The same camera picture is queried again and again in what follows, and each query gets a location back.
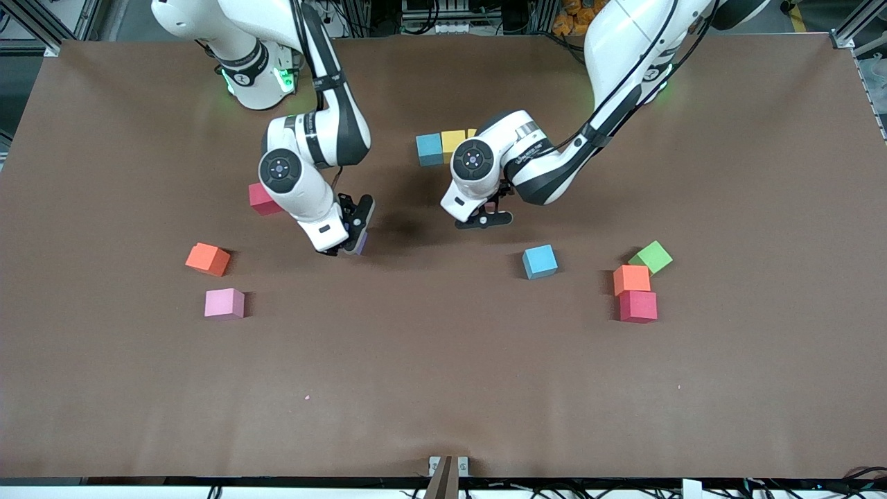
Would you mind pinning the orange foam cube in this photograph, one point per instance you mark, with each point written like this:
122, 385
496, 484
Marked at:
631, 280
208, 259

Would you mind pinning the blue foam cube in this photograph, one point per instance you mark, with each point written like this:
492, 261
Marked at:
429, 150
539, 261

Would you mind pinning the bag of orange items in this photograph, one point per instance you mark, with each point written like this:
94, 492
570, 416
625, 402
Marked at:
572, 14

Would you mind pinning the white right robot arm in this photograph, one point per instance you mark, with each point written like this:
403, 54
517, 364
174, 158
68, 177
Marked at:
305, 187

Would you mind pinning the purple foam cube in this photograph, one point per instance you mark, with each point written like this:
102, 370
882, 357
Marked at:
360, 244

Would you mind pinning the white power strip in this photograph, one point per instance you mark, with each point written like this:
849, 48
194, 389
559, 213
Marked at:
450, 28

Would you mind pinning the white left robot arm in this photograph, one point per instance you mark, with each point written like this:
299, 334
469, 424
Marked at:
624, 41

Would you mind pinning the green foam cube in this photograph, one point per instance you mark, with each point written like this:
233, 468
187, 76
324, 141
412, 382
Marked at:
652, 256

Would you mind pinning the grey metal camera bracket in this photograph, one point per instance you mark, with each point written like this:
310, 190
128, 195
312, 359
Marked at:
448, 471

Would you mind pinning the aluminium frame profile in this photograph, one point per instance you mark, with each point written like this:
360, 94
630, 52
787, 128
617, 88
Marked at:
856, 28
69, 21

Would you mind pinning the red foam cube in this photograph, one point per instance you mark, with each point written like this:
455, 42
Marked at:
258, 201
637, 307

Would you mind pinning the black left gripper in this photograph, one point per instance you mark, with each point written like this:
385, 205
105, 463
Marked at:
504, 188

